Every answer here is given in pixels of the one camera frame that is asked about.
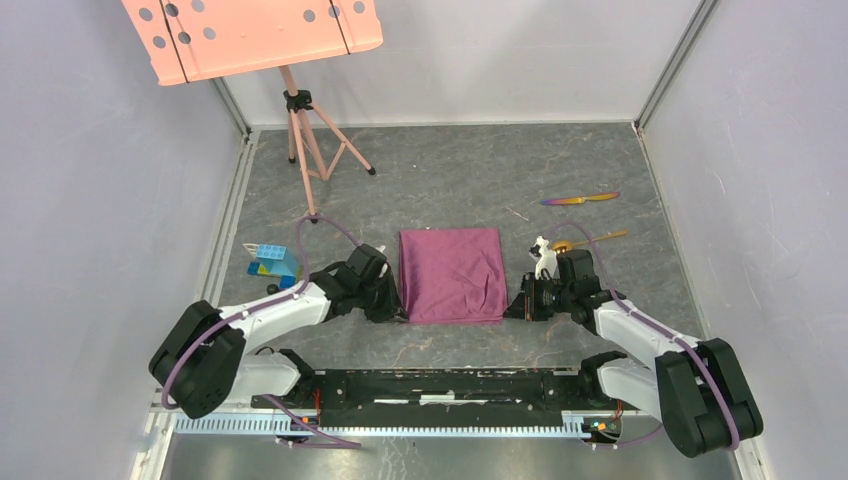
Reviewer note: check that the iridescent rainbow knife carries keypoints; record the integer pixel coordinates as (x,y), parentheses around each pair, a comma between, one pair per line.
(578,200)

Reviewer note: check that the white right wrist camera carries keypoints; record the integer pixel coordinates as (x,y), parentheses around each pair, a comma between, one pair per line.
(545,258)

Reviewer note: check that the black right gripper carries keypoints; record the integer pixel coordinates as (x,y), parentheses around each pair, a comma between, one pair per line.
(524,306)

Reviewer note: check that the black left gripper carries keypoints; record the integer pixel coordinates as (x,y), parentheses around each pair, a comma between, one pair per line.
(393,307)

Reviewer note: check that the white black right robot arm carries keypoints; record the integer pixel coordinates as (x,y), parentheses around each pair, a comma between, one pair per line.
(695,388)

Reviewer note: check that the colourful toy block set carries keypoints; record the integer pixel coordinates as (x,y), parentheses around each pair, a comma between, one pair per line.
(274,261)

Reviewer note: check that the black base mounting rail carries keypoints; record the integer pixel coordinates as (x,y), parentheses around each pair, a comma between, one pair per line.
(452,398)

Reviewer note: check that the pink music stand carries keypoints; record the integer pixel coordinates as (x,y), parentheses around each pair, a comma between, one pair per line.
(189,41)

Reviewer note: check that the gold spoon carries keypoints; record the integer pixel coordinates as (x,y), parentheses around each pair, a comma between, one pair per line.
(564,246)

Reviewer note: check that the magenta satin napkin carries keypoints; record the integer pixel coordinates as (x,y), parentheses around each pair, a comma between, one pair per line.
(452,276)

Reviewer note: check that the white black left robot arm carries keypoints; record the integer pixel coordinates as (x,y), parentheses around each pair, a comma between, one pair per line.
(211,356)

